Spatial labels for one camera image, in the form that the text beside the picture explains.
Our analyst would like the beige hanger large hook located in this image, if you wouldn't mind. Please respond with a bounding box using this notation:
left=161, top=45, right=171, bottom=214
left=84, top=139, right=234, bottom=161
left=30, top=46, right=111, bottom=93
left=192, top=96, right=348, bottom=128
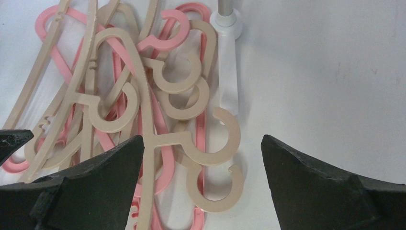
left=19, top=28, right=242, bottom=230

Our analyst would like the pink hanger top hook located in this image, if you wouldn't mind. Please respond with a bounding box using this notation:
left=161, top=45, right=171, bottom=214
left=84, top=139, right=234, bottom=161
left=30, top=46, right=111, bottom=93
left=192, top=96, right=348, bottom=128
left=34, top=4, right=191, bottom=230

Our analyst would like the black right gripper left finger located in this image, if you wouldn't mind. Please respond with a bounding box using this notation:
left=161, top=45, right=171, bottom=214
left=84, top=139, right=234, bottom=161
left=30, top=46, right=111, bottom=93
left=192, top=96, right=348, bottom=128
left=0, top=136, right=144, bottom=230

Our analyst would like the beige hanger left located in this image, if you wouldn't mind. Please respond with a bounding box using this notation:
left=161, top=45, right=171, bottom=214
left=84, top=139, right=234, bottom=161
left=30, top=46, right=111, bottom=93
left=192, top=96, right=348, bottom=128
left=2, top=0, right=140, bottom=183

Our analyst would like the white clothes rack frame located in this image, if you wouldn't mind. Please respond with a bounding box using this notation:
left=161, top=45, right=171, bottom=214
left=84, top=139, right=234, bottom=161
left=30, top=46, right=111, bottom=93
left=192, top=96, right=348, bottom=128
left=210, top=0, right=243, bottom=116

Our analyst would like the pink hanger long bar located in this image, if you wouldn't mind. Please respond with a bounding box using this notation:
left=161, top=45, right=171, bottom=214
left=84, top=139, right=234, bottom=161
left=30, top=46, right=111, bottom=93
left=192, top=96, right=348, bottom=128
left=150, top=2, right=211, bottom=230

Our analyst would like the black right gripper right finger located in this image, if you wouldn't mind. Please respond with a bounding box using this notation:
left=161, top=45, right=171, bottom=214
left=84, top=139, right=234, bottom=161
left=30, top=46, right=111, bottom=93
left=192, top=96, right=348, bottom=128
left=261, top=135, right=406, bottom=230

